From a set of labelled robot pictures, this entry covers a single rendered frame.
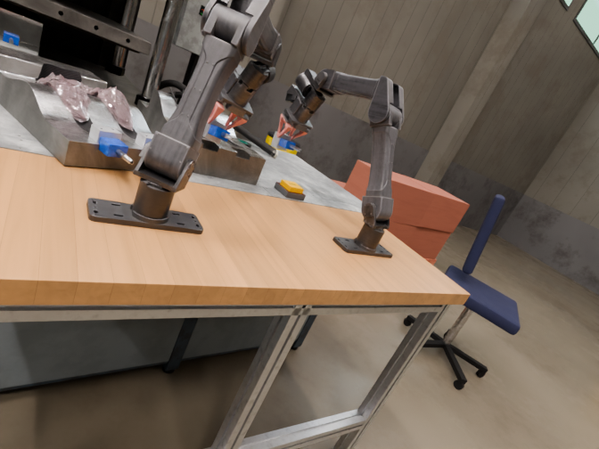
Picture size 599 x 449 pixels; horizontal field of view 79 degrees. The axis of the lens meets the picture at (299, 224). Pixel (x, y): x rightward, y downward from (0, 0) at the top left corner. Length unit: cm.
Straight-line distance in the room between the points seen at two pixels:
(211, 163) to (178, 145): 41
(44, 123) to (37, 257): 44
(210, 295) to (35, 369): 82
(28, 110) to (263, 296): 67
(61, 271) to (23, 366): 80
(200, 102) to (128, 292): 34
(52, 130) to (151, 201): 32
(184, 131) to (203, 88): 8
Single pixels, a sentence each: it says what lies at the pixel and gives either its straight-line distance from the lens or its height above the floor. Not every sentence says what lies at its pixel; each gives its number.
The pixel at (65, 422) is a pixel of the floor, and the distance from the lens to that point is 140.
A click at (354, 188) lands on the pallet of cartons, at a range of 304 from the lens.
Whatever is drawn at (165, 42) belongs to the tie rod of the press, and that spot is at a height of 107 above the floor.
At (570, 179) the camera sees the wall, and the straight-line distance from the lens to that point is 961.
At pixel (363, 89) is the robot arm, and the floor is 119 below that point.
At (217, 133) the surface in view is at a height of 93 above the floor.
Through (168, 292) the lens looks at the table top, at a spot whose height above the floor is 78.
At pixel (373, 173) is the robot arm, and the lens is 104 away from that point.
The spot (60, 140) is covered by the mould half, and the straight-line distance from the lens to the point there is 90.
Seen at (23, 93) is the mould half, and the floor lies 87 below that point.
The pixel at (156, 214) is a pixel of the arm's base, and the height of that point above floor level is 83.
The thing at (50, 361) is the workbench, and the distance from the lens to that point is 134.
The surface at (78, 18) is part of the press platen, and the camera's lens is 175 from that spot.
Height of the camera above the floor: 112
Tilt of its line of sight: 19 degrees down
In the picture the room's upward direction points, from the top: 25 degrees clockwise
